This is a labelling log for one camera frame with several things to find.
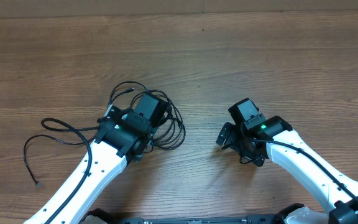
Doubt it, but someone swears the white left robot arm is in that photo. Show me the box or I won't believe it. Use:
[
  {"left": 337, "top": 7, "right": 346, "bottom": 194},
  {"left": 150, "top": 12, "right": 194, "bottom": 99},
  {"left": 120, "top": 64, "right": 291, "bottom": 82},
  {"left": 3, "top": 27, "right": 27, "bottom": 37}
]
[{"left": 27, "top": 103, "right": 166, "bottom": 223}]

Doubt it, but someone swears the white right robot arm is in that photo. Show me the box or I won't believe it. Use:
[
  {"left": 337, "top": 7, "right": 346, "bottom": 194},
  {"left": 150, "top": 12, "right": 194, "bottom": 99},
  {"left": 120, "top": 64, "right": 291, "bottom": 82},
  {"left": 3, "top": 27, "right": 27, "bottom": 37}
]
[{"left": 216, "top": 98, "right": 358, "bottom": 223}]

